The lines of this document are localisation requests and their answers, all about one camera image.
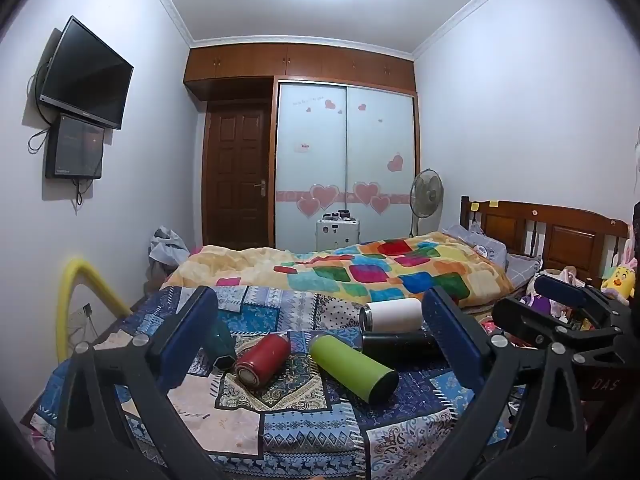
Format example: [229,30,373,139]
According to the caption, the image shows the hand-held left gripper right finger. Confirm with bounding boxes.
[422,286,590,480]

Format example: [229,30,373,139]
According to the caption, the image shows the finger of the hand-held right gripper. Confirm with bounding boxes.
[532,274,632,322]
[491,296,621,357]

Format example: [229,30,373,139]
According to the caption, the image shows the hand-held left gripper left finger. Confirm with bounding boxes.
[55,286,222,480]

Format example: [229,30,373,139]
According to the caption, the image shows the dark green cup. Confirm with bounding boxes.
[202,317,237,369]

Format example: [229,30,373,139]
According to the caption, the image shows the red cup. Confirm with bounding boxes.
[234,332,291,387]

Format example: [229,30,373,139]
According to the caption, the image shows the lime green cup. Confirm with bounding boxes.
[307,334,400,405]

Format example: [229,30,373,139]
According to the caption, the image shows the wooden bed headboard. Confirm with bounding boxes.
[460,196,631,286]

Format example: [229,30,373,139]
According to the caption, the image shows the yellow chick plush toy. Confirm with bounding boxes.
[600,264,639,307]

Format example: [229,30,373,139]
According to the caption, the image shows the grey checked pillow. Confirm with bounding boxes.
[442,224,542,282]

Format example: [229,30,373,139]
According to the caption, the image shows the grey plastic bag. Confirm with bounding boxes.
[148,227,191,267]

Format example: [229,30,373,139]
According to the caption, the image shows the colourful checked quilt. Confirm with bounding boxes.
[160,232,516,309]

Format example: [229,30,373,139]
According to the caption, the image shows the yellow foam tube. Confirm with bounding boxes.
[55,258,134,364]

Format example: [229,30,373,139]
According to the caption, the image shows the patchwork blanket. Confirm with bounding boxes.
[20,285,527,480]

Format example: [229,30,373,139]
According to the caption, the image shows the black standing fan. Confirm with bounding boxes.
[408,168,445,239]

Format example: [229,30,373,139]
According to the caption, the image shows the white box appliance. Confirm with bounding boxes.
[314,217,361,252]

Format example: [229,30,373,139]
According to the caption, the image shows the brown wooden door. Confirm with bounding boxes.
[202,101,274,251]

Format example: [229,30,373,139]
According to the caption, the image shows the frosted sliding door wardrobe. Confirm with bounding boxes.
[273,76,419,252]

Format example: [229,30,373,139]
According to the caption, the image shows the wooden overhead cabinet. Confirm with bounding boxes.
[183,42,418,103]

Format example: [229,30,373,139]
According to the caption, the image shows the small wall-mounted black monitor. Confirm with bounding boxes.
[45,112,106,180]

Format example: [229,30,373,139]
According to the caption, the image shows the black wall cable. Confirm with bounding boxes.
[27,127,51,154]

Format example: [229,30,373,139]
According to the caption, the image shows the wall-mounted black television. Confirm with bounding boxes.
[39,15,135,131]

